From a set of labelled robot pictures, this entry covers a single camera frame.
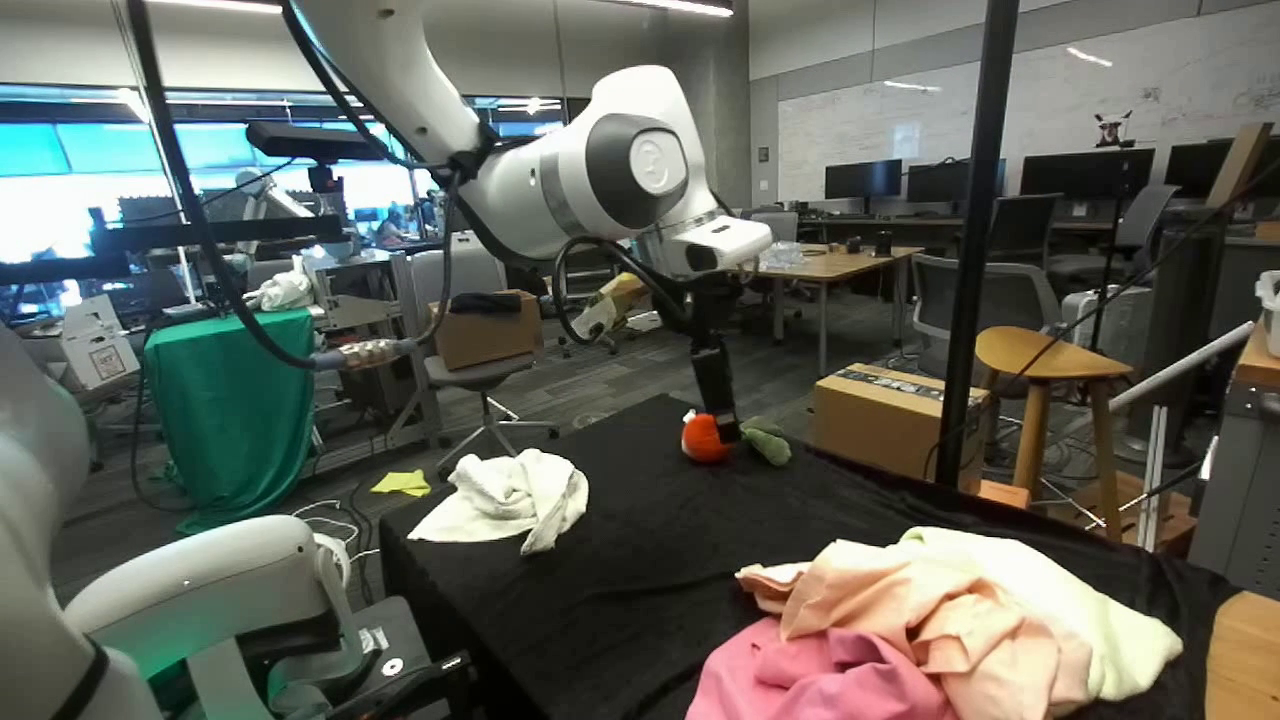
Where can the grey office chair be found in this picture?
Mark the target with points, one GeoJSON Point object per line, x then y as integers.
{"type": "Point", "coordinates": [426, 285]}

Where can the pink t-shirt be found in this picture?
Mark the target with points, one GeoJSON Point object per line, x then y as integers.
{"type": "Point", "coordinates": [813, 679]}

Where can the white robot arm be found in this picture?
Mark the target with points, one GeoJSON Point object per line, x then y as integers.
{"type": "Point", "coordinates": [631, 167]}

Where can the cardboard box on floor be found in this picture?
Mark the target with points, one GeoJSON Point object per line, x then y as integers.
{"type": "Point", "coordinates": [883, 419]}

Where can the yellow cloth on floor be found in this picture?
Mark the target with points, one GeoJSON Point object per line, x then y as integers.
{"type": "Point", "coordinates": [411, 487]}

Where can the red plush radish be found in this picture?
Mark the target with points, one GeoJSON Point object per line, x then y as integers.
{"type": "Point", "coordinates": [705, 440]}

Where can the light green t-shirt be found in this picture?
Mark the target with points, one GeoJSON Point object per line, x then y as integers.
{"type": "Point", "coordinates": [1128, 649]}

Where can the black tablecloth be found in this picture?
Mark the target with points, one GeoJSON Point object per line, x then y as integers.
{"type": "Point", "coordinates": [616, 616]}

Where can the wooden desk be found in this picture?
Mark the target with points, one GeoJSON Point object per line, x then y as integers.
{"type": "Point", "coordinates": [821, 265]}

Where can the cardboard box on chair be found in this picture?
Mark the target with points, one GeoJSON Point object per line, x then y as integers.
{"type": "Point", "coordinates": [487, 324]}

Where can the green cloth on stand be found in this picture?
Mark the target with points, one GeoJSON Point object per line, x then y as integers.
{"type": "Point", "coordinates": [235, 419]}

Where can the black vertical pole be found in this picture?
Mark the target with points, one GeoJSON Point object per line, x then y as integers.
{"type": "Point", "coordinates": [973, 240]}

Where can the white towel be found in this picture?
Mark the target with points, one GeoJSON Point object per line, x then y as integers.
{"type": "Point", "coordinates": [531, 497]}

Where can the wooden stool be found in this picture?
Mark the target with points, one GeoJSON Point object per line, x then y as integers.
{"type": "Point", "coordinates": [1042, 362]}

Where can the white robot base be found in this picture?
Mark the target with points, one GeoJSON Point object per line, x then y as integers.
{"type": "Point", "coordinates": [244, 623]}

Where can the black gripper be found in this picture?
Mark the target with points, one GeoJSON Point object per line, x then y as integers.
{"type": "Point", "coordinates": [708, 354]}

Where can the peach t-shirt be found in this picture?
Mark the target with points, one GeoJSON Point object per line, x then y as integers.
{"type": "Point", "coordinates": [987, 649]}

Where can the black computer monitor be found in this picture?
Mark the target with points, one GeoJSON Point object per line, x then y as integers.
{"type": "Point", "coordinates": [936, 183]}
{"type": "Point", "coordinates": [1089, 174]}
{"type": "Point", "coordinates": [863, 183]}

